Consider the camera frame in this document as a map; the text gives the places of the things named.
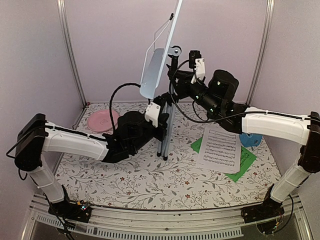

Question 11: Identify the pink plate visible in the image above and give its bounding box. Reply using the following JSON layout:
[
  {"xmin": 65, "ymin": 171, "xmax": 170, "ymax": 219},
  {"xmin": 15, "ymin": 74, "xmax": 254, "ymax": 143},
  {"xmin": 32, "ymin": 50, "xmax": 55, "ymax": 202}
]
[{"xmin": 87, "ymin": 109, "xmax": 113, "ymax": 133}]

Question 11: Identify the white sheet music page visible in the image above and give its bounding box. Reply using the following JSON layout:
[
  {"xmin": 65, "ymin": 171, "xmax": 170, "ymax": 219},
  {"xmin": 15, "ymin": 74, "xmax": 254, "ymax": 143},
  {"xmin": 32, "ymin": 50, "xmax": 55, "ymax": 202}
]
[{"xmin": 196, "ymin": 125, "xmax": 241, "ymax": 174}]

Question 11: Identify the right aluminium frame post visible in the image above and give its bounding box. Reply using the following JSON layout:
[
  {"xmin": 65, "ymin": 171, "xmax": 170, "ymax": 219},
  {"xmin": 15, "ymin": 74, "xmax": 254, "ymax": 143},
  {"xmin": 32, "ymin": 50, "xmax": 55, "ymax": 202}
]
[{"xmin": 245, "ymin": 0, "xmax": 275, "ymax": 105}]

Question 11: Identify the blue metronome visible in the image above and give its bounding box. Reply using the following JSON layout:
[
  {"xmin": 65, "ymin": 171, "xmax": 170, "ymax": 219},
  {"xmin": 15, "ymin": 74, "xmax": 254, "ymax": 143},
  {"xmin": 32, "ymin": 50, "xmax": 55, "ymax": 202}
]
[{"xmin": 239, "ymin": 133, "xmax": 263, "ymax": 148}]

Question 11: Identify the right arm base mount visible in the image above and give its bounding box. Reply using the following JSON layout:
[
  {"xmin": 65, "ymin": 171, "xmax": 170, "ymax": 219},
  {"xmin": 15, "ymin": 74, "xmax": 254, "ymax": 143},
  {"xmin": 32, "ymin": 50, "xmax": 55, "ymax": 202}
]
[{"xmin": 241, "ymin": 199, "xmax": 285, "ymax": 235}]

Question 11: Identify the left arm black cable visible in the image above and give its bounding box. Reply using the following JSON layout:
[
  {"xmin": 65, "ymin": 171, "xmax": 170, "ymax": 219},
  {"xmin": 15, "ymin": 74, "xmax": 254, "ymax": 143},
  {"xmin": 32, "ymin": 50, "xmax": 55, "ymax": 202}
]
[{"xmin": 108, "ymin": 82, "xmax": 142, "ymax": 131}]

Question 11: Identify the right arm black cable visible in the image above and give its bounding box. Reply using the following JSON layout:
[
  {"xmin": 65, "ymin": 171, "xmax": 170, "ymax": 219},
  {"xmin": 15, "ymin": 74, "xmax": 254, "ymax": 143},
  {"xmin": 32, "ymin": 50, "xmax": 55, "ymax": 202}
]
[{"xmin": 168, "ymin": 59, "xmax": 246, "ymax": 123}]

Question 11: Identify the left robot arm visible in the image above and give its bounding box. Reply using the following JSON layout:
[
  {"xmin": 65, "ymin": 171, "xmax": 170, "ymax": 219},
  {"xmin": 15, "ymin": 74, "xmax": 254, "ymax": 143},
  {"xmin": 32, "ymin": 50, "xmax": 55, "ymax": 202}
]
[{"xmin": 6, "ymin": 111, "xmax": 169, "ymax": 217}]

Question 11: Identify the left aluminium frame post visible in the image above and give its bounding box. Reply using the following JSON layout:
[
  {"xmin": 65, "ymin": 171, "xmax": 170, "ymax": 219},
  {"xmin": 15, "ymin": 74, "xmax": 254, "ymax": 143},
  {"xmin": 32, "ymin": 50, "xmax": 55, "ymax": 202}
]
[{"xmin": 56, "ymin": 0, "xmax": 87, "ymax": 108}]

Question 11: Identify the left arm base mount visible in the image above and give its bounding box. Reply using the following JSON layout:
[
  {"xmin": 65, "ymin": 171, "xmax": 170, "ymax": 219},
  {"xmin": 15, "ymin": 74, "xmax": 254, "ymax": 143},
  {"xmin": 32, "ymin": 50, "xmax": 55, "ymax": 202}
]
[{"xmin": 48, "ymin": 200, "xmax": 92, "ymax": 223}]

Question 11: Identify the aluminium frame post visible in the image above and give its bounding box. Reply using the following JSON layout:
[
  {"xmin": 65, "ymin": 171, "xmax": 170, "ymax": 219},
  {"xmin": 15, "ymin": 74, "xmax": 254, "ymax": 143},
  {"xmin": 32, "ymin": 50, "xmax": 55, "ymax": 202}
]
[
  {"xmin": 245, "ymin": 0, "xmax": 275, "ymax": 105},
  {"xmin": 56, "ymin": 0, "xmax": 87, "ymax": 108}
]

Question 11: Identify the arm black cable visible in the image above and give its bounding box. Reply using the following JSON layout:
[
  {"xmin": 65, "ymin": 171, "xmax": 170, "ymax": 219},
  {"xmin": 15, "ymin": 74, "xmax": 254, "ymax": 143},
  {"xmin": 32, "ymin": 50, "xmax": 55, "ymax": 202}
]
[
  {"xmin": 168, "ymin": 59, "xmax": 246, "ymax": 123},
  {"xmin": 108, "ymin": 82, "xmax": 142, "ymax": 131}
]

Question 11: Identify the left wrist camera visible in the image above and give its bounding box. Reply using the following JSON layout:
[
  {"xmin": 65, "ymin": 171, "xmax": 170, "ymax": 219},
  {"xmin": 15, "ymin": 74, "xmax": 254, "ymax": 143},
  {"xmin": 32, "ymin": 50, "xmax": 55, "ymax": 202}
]
[{"xmin": 144, "ymin": 96, "xmax": 164, "ymax": 128}]

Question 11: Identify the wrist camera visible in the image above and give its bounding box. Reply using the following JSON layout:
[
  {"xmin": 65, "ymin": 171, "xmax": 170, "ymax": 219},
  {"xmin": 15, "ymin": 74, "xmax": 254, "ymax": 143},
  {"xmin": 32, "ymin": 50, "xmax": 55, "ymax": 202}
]
[
  {"xmin": 144, "ymin": 96, "xmax": 164, "ymax": 128},
  {"xmin": 188, "ymin": 50, "xmax": 206, "ymax": 84}
]

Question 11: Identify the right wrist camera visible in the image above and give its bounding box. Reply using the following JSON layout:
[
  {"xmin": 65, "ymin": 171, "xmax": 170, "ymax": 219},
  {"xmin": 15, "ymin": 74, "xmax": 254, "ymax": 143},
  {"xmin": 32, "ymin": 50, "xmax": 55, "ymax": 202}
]
[{"xmin": 188, "ymin": 50, "xmax": 206, "ymax": 84}]

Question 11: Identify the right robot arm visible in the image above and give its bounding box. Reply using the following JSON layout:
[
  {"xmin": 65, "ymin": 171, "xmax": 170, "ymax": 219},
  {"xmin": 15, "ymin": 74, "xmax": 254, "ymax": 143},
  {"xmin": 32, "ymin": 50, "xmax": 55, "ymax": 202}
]
[{"xmin": 167, "ymin": 69, "xmax": 320, "ymax": 218}]

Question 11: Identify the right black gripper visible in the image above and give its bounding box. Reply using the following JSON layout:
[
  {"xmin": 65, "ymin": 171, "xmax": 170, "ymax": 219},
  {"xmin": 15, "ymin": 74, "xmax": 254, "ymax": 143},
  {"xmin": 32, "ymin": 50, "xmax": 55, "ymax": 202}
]
[{"xmin": 168, "ymin": 68, "xmax": 221, "ymax": 116}]

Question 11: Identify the light blue music stand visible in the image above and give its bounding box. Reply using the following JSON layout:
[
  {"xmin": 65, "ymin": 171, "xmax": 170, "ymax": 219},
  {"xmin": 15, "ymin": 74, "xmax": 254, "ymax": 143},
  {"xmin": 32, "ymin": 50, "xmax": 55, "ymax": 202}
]
[{"xmin": 139, "ymin": 0, "xmax": 183, "ymax": 161}]

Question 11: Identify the green paper sheet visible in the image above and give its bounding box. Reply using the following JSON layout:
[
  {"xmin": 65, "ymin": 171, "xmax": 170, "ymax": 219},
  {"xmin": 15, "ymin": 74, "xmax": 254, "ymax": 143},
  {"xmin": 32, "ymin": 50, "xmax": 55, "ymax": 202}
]
[{"xmin": 190, "ymin": 136, "xmax": 258, "ymax": 183}]

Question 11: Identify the front aluminium rail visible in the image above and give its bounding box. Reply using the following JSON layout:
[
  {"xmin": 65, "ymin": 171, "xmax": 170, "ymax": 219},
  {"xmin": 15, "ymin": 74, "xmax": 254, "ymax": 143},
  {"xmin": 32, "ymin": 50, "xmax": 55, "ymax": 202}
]
[{"xmin": 21, "ymin": 194, "xmax": 315, "ymax": 240}]

